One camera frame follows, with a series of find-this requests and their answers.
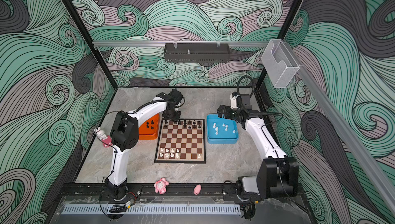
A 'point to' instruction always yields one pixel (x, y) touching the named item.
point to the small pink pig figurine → (197, 189)
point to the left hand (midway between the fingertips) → (175, 118)
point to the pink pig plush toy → (160, 186)
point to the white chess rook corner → (199, 156)
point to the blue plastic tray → (220, 130)
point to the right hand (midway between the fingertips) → (226, 111)
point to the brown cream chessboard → (182, 142)
